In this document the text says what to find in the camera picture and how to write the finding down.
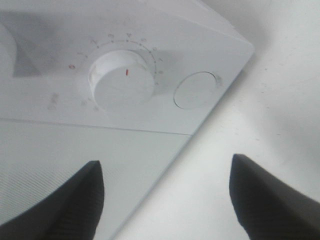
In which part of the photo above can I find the white microwave door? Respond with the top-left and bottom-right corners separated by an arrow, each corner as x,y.
0,120 -> 190,240

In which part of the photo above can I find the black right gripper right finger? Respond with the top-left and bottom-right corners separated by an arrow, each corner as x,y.
229,154 -> 320,240

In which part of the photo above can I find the white timer knob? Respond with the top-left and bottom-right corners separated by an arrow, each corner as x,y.
88,50 -> 155,111

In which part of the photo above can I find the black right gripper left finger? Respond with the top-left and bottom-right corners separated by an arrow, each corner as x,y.
0,160 -> 104,240

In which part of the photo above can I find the white microwave oven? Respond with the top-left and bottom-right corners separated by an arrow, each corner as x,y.
0,0 -> 254,135

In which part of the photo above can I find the round white door button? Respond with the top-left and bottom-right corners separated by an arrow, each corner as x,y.
173,71 -> 217,110

